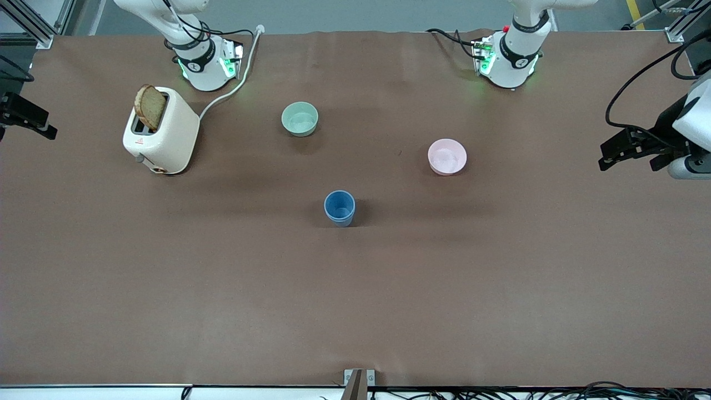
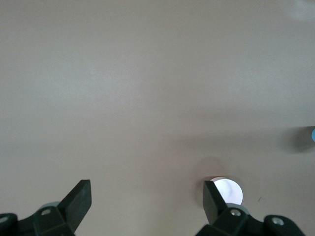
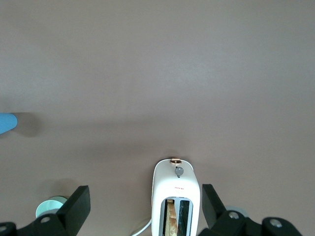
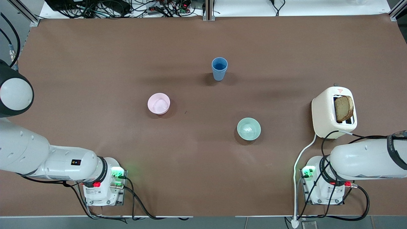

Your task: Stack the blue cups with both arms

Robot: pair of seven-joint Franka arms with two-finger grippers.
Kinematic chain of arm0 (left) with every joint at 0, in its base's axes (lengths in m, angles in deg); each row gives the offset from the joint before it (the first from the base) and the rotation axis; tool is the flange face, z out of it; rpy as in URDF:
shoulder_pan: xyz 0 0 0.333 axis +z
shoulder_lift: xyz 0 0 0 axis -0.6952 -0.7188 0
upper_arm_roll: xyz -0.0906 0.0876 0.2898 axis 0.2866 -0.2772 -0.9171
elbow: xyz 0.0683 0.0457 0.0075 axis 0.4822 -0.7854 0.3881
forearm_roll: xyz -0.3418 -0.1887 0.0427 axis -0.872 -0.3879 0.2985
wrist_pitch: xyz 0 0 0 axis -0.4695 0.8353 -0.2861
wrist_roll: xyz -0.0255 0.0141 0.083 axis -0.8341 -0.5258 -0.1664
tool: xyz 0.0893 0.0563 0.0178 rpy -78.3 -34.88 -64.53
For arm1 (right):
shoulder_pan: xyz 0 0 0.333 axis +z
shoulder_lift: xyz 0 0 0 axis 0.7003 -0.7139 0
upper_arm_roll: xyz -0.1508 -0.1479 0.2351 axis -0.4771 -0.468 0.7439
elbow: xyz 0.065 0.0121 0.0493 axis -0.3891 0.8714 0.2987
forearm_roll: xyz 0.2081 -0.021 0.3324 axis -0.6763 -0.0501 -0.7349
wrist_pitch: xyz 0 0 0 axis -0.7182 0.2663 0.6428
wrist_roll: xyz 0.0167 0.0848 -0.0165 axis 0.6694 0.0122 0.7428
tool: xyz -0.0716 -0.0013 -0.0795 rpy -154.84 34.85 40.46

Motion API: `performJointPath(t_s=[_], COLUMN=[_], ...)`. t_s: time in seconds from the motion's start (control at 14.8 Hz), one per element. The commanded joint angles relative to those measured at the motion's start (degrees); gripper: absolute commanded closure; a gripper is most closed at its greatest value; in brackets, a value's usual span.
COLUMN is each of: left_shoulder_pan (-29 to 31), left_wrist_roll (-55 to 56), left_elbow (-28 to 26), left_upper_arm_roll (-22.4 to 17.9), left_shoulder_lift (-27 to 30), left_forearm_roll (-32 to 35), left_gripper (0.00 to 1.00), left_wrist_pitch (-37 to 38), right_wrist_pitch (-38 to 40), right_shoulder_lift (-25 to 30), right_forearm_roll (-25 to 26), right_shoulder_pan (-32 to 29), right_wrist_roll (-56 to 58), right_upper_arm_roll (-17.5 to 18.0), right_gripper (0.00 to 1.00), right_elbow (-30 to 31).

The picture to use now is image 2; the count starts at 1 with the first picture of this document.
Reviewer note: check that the pink bowl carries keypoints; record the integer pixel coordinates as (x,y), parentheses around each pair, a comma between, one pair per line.
(231,191)

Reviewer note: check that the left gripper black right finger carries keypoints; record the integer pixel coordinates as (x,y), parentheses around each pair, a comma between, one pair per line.
(221,223)

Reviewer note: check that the blue plastic cup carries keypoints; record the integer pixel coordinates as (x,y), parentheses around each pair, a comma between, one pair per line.
(313,134)

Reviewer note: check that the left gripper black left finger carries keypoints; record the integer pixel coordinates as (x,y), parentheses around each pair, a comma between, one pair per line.
(64,216)

